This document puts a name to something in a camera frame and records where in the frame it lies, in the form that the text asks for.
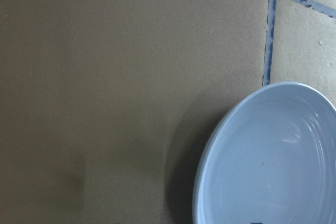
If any blue ceramic plate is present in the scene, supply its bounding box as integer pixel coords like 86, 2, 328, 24
192, 82, 335, 223

